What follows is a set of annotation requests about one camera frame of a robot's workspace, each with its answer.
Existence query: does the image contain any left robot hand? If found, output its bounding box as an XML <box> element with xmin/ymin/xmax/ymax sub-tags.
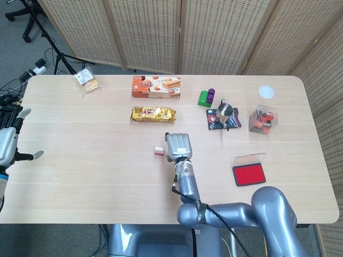
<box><xmin>0</xmin><ymin>105</ymin><xmax>45</xmax><ymax>169</ymax></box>

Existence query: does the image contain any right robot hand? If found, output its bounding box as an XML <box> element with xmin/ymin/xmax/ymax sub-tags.
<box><xmin>163</xmin><ymin>132</ymin><xmax>193</xmax><ymax>163</ymax></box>

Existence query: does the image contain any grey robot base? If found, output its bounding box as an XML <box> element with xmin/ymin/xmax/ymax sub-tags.
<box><xmin>107</xmin><ymin>223</ymin><xmax>223</xmax><ymax>257</ymax></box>

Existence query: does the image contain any gold foil snack packet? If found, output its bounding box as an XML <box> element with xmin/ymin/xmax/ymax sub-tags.
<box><xmin>130</xmin><ymin>106</ymin><xmax>177</xmax><ymax>124</ymax></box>

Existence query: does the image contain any green toy block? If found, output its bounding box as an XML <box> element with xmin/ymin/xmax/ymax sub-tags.
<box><xmin>197</xmin><ymin>90</ymin><xmax>212</xmax><ymax>109</ymax></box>

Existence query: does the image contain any stainless steel mug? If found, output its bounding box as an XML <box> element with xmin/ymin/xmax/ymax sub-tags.
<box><xmin>216</xmin><ymin>99</ymin><xmax>233</xmax><ymax>131</ymax></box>

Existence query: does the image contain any purple toy block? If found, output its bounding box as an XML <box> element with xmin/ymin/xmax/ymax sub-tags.
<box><xmin>205</xmin><ymin>88</ymin><xmax>217</xmax><ymax>104</ymax></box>

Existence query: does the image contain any orange egg roll box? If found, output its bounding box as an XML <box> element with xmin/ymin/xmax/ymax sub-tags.
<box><xmin>131</xmin><ymin>75</ymin><xmax>181</xmax><ymax>100</ymax></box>

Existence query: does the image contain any dark patterned cloth coaster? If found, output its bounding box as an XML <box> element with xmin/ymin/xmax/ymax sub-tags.
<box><xmin>205</xmin><ymin>107</ymin><xmax>243</xmax><ymax>131</ymax></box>

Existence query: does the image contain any red ink pad clear lid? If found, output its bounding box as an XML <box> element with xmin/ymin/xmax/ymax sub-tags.
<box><xmin>232</xmin><ymin>153</ymin><xmax>267</xmax><ymax>187</ymax></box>

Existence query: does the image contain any white power strip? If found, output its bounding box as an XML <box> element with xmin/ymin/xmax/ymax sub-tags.
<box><xmin>28</xmin><ymin>66</ymin><xmax>47</xmax><ymax>77</ymax></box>

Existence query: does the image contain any clear box with red items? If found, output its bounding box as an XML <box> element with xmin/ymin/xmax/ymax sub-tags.
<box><xmin>248</xmin><ymin>104</ymin><xmax>279</xmax><ymax>135</ymax></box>

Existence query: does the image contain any bread in clear wrapper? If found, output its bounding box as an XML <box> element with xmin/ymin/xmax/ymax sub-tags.
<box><xmin>73</xmin><ymin>66</ymin><xmax>103</xmax><ymax>93</ymax></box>

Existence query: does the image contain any black tripod stand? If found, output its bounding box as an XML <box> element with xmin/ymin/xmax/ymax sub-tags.
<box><xmin>20</xmin><ymin>0</ymin><xmax>95</xmax><ymax>75</ymax></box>

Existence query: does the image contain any white round lid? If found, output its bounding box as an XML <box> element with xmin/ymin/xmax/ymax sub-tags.
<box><xmin>258</xmin><ymin>85</ymin><xmax>275</xmax><ymax>99</ymax></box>

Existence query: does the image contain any metal table leg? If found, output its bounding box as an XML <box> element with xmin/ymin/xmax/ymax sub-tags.
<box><xmin>229</xmin><ymin>227</ymin><xmax>238</xmax><ymax>257</ymax></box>

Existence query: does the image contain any black office chair base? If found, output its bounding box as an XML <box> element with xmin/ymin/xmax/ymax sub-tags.
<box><xmin>4</xmin><ymin>0</ymin><xmax>41</xmax><ymax>43</ymax></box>

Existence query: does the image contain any wicker folding screen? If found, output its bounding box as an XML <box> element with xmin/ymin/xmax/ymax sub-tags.
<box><xmin>37</xmin><ymin>0</ymin><xmax>343</xmax><ymax>257</ymax></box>

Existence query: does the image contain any floor cable bundle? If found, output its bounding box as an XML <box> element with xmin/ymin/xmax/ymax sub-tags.
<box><xmin>0</xmin><ymin>77</ymin><xmax>27</xmax><ymax>108</ymax></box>

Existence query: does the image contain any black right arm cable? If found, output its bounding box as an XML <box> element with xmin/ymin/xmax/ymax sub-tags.
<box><xmin>171</xmin><ymin>184</ymin><xmax>252</xmax><ymax>257</ymax></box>

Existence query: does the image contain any blue cable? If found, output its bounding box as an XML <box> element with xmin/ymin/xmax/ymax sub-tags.
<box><xmin>98</xmin><ymin>224</ymin><xmax>110</xmax><ymax>257</ymax></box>

